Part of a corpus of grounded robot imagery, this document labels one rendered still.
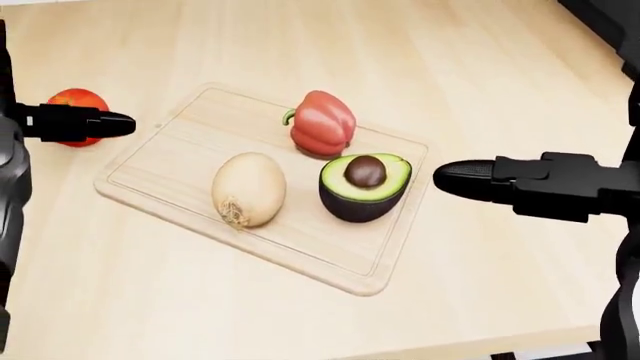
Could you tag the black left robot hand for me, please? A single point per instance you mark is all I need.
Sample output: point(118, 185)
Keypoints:
point(70, 123)

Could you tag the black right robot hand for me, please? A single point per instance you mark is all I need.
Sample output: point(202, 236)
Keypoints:
point(550, 185)

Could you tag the red tomato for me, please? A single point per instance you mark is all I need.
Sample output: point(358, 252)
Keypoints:
point(80, 98)

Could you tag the light wooden cutting board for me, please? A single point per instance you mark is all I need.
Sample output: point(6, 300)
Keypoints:
point(200, 150)

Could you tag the halved avocado with pit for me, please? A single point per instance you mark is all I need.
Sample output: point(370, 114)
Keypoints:
point(362, 189)

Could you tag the yellow onion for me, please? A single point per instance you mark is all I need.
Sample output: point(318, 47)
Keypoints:
point(248, 187)

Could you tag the red bell pepper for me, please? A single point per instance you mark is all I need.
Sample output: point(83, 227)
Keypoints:
point(322, 123)

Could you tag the dark cabinet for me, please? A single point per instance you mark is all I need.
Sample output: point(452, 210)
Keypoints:
point(607, 22)

